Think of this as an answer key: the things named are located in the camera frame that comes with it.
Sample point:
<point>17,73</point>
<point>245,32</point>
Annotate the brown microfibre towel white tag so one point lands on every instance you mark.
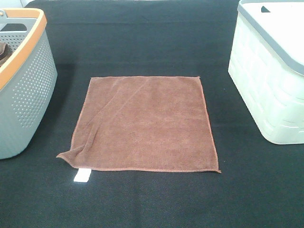
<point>143,123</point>

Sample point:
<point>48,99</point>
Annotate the white plastic basket grey rim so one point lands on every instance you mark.
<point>267,66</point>

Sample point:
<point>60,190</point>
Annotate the grey perforated basket orange rim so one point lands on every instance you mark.
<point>27,78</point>

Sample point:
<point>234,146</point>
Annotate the black table cloth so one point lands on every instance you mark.
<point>261,185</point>

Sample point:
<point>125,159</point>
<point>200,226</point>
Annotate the brown towels inside basket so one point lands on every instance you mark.
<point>4,53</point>

